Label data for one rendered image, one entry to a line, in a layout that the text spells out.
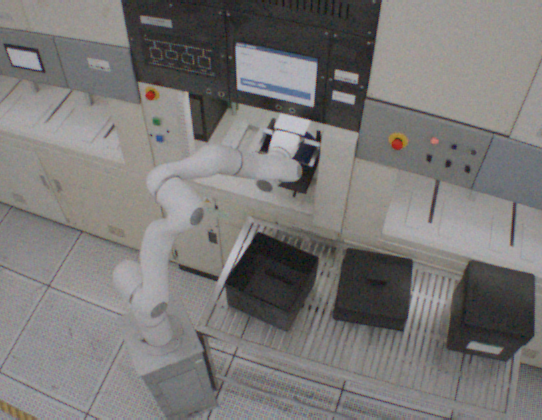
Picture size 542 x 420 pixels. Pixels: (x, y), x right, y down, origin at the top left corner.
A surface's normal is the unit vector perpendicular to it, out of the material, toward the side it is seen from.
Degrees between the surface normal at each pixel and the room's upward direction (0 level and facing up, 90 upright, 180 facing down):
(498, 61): 90
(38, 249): 0
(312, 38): 90
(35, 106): 0
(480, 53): 90
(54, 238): 0
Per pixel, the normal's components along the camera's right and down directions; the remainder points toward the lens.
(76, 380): 0.01, -0.61
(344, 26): -0.33, 0.75
